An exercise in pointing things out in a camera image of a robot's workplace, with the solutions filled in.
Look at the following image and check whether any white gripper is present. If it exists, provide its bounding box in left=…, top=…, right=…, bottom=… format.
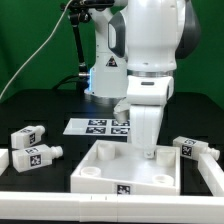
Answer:
left=114, top=76, right=174, bottom=159

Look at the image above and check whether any white square tabletop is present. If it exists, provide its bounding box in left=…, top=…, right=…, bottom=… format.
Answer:
left=70, top=140, right=180, bottom=196

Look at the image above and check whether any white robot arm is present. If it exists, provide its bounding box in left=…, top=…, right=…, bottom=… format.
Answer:
left=84, top=0, right=200, bottom=158

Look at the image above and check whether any white left fence block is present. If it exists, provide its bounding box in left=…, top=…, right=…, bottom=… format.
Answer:
left=0, top=149, right=9, bottom=176

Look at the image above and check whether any white right fence rail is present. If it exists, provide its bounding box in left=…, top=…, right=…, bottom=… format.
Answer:
left=198, top=154, right=224, bottom=197

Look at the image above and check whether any white fence rail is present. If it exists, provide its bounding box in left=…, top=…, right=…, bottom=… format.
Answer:
left=198, top=154, right=224, bottom=197
left=0, top=192, right=224, bottom=224

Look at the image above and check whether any white marker base plate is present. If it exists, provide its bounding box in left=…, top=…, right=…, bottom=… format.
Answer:
left=63, top=118, right=130, bottom=136

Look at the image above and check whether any black cable on table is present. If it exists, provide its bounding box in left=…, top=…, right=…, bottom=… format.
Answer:
left=52, top=74, right=83, bottom=91

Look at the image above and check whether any white front fence rail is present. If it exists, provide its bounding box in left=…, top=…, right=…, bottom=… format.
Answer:
left=0, top=192, right=224, bottom=224

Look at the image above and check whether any grey cable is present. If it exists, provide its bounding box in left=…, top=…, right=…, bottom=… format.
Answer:
left=0, top=0, right=74, bottom=101

